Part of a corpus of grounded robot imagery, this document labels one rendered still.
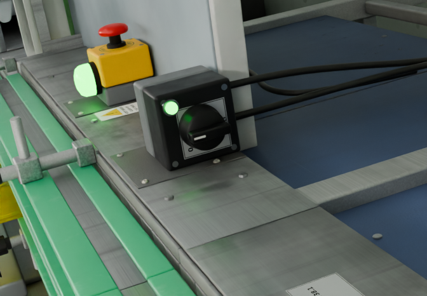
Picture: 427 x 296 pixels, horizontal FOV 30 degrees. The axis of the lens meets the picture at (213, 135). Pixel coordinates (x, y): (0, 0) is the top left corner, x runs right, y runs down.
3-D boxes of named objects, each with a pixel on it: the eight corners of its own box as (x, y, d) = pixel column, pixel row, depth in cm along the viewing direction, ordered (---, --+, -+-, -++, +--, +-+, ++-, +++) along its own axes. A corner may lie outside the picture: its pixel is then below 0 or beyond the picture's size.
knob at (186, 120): (223, 140, 80) (237, 149, 77) (182, 152, 79) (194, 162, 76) (216, 98, 79) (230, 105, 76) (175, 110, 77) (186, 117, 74)
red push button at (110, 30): (99, 50, 108) (94, 26, 107) (127, 43, 109) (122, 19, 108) (106, 54, 105) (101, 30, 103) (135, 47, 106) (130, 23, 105)
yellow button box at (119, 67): (146, 84, 113) (96, 96, 111) (136, 32, 111) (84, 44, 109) (161, 93, 107) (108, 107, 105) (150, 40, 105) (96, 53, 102)
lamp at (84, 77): (96, 90, 110) (75, 95, 109) (89, 58, 108) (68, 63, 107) (104, 96, 106) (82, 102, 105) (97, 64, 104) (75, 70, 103)
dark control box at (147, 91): (217, 131, 89) (145, 151, 86) (205, 62, 86) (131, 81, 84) (246, 151, 81) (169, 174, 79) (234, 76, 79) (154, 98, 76)
